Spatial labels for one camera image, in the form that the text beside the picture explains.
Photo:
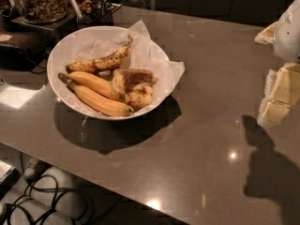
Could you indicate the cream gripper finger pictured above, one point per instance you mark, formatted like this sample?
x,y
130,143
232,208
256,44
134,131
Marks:
x,y
281,93
266,36

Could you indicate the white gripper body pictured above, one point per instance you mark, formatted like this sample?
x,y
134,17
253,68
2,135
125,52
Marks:
x,y
289,35

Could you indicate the brown bruised banana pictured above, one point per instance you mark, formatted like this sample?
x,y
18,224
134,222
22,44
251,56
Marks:
x,y
123,78

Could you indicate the small spotted banana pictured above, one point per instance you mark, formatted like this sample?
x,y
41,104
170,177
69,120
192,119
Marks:
x,y
139,95

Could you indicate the white bowl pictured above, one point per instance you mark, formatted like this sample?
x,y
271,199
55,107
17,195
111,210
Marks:
x,y
57,65

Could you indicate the upper yellow banana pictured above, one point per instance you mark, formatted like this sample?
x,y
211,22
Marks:
x,y
91,81

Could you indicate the yellow banana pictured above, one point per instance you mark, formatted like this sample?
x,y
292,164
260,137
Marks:
x,y
100,103
91,81

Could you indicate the long spotted banana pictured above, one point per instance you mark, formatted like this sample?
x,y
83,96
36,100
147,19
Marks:
x,y
109,62

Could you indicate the lower yellow banana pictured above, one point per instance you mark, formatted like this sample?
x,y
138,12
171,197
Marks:
x,y
100,103

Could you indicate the white paper liner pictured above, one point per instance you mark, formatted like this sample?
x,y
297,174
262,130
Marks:
x,y
95,42

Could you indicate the dark wooden tray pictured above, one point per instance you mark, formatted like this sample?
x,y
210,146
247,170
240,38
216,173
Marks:
x,y
55,31

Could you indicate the glass jar of nuts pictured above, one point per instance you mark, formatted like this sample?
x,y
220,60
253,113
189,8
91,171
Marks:
x,y
42,11

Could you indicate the black device on counter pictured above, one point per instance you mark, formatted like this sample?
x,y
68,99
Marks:
x,y
13,57

